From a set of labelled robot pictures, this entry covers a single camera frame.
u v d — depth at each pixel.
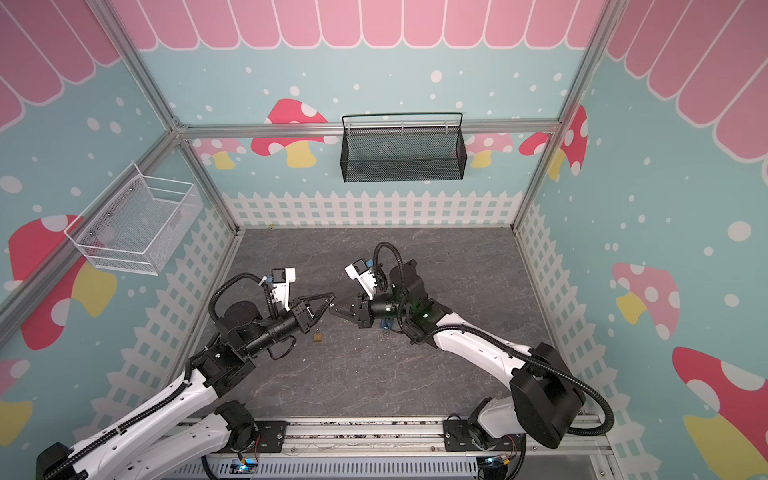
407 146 0.93
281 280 0.61
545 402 0.42
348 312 0.65
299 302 0.60
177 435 0.56
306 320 0.60
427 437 0.76
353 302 0.65
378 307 0.64
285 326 0.60
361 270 0.64
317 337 0.92
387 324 0.66
